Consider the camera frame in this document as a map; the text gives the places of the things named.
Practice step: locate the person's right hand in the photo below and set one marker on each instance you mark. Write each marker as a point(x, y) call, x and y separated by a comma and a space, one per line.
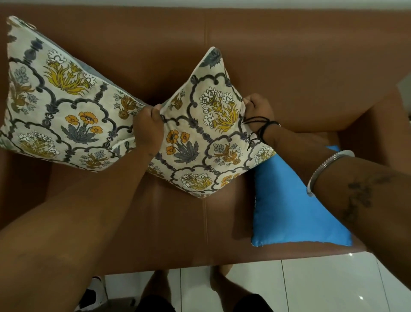
point(261, 111)

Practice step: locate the person's left hand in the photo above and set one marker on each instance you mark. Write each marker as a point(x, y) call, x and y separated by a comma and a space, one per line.
point(148, 131)

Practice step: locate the person's left fingers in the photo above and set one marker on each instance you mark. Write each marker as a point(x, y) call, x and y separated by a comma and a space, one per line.
point(158, 112)

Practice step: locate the person's right fingers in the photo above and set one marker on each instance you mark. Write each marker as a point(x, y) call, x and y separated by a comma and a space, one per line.
point(249, 104)

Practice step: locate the small floral patterned cushion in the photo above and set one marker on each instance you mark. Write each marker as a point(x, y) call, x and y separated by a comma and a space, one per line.
point(199, 148)

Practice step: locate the person's left forearm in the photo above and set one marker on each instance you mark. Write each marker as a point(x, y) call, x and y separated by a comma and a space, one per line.
point(70, 225)

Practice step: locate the person's right forearm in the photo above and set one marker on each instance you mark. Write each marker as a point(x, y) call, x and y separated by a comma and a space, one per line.
point(359, 193)

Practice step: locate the black thread wristband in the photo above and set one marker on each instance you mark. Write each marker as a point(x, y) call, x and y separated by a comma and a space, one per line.
point(264, 126)

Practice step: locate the brown leather sofa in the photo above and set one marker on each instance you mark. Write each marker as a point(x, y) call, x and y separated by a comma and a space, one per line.
point(289, 64)

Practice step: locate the large floral patterned cushion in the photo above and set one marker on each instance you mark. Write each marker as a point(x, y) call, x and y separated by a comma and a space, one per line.
point(64, 106)

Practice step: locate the silver bangle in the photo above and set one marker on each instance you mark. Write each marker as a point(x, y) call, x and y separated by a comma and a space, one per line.
point(316, 175)

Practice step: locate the blue cushion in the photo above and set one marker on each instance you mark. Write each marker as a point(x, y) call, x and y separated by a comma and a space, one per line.
point(282, 205)

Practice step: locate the person's left leg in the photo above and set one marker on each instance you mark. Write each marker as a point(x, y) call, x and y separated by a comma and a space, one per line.
point(162, 284)

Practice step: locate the person's leg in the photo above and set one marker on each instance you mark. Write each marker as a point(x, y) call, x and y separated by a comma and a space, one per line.
point(229, 283)
point(162, 284)

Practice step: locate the person's right leg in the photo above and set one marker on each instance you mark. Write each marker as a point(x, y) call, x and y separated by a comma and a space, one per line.
point(229, 283)

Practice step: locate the black and white shoe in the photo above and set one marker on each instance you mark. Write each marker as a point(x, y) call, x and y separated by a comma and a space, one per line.
point(93, 294)

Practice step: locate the black shorts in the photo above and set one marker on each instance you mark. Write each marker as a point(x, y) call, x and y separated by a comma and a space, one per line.
point(205, 305)

